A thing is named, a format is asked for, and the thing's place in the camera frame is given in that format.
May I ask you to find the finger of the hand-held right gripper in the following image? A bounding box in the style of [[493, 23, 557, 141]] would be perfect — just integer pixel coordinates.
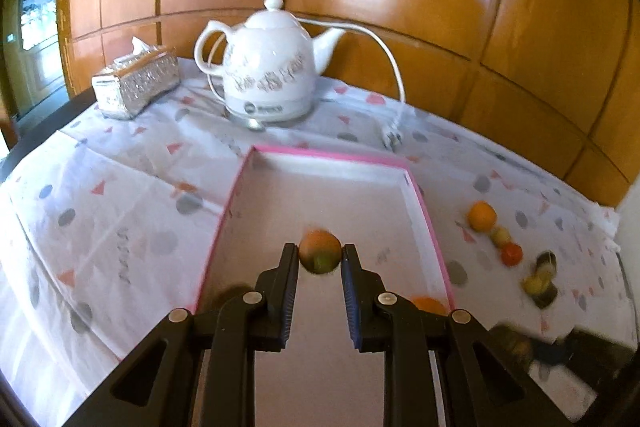
[[492, 323, 568, 370]]

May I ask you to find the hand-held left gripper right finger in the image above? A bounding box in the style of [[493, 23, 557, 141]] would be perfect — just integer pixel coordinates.
[[341, 244, 571, 427]]

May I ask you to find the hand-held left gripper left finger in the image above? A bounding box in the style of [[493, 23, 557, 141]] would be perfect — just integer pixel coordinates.
[[62, 243, 300, 427]]

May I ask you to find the small orange green fruit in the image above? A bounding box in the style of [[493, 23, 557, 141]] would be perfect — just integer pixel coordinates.
[[298, 229, 342, 276]]

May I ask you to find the orange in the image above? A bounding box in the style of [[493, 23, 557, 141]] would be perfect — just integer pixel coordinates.
[[467, 201, 497, 233], [411, 295, 447, 316]]

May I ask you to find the red tomato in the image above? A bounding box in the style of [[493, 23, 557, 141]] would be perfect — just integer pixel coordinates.
[[500, 243, 523, 268]]

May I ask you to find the pink shallow cardboard box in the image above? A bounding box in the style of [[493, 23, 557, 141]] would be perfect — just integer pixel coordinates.
[[192, 144, 457, 427]]

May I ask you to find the white patterned tablecloth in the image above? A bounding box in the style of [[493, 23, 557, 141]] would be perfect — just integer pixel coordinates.
[[0, 57, 631, 427]]

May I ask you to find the silver kettle base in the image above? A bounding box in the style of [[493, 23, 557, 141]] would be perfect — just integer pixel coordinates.
[[225, 104, 321, 131]]

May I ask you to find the white floral electric kettle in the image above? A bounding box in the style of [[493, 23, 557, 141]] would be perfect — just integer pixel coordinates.
[[194, 0, 347, 120]]

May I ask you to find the silver patterned tissue box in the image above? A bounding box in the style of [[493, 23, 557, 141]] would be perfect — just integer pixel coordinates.
[[91, 36, 180, 121]]

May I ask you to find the wooden glass door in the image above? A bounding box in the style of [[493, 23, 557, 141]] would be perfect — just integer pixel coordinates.
[[0, 0, 71, 118]]

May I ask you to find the white power cord with plug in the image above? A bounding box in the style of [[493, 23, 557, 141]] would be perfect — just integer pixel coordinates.
[[205, 18, 407, 152]]

